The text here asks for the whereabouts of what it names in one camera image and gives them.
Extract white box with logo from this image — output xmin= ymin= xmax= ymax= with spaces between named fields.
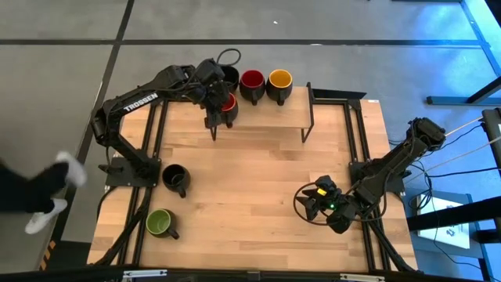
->
xmin=416 ymin=193 xmax=470 ymax=250

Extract black mug yellow inside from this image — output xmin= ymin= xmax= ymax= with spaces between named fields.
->
xmin=265 ymin=68 xmax=294 ymax=107

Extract black post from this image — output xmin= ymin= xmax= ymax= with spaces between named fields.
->
xmin=481 ymin=108 xmax=501 ymax=169

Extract black crossbar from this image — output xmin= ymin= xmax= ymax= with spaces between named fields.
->
xmin=0 ymin=265 xmax=501 ymax=282

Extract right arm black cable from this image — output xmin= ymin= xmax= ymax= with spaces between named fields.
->
xmin=292 ymin=182 xmax=353 ymax=227

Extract black extrusion table frame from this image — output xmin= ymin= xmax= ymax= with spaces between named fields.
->
xmin=88 ymin=93 xmax=420 ymax=275

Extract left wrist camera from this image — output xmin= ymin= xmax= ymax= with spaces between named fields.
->
xmin=194 ymin=58 xmax=226 ymax=85

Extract white cable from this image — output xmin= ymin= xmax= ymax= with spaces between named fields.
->
xmin=405 ymin=136 xmax=501 ymax=183
xmin=444 ymin=116 xmax=485 ymax=138

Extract yellow black hazard tape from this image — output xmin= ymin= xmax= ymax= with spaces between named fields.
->
xmin=38 ymin=239 xmax=56 ymax=272

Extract black mug green inside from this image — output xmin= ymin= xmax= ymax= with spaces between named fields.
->
xmin=145 ymin=208 xmax=181 ymax=240

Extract black mug red inside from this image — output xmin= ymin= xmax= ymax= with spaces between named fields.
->
xmin=238 ymin=69 xmax=267 ymax=107

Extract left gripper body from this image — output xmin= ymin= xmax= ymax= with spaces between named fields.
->
xmin=197 ymin=78 xmax=232 ymax=130

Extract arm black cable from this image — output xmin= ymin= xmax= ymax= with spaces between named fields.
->
xmin=292 ymin=182 xmax=353 ymax=227
xmin=216 ymin=48 xmax=242 ymax=67

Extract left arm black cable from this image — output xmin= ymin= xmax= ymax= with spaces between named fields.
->
xmin=216 ymin=48 xmax=242 ymax=67

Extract black beam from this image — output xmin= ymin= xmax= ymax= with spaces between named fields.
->
xmin=406 ymin=195 xmax=501 ymax=232

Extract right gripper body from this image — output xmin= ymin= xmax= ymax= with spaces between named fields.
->
xmin=317 ymin=194 xmax=359 ymax=236

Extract wooden shelf black metal legs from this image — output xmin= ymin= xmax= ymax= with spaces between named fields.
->
xmin=207 ymin=81 xmax=315 ymax=144

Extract silver bracket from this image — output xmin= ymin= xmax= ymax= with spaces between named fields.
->
xmin=121 ymin=269 xmax=168 ymax=280
xmin=339 ymin=273 xmax=387 ymax=282

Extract person's foot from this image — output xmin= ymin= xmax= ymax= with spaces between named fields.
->
xmin=54 ymin=151 xmax=88 ymax=188
xmin=24 ymin=197 xmax=69 ymax=235

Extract person's leg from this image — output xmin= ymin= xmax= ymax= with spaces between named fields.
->
xmin=23 ymin=161 xmax=70 ymax=204
xmin=0 ymin=164 xmax=56 ymax=215

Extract black mug orange inside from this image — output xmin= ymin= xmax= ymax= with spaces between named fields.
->
xmin=221 ymin=92 xmax=240 ymax=129

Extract metal desk frame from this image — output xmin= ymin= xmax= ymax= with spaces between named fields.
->
xmin=426 ymin=0 xmax=501 ymax=106

